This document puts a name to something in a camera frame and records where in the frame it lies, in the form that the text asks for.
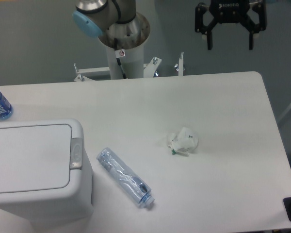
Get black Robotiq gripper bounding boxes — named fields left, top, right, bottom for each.
left=194, top=0, right=268, bottom=50

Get white push-lid trash can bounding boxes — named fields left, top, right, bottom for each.
left=0, top=118, right=94, bottom=233

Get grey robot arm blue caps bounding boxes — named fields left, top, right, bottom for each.
left=72, top=0, right=267, bottom=50

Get crumpled white paper wad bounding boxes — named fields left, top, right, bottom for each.
left=166, top=127, right=198, bottom=157

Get empty clear plastic bottle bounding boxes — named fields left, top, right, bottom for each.
left=97, top=148, right=155, bottom=209

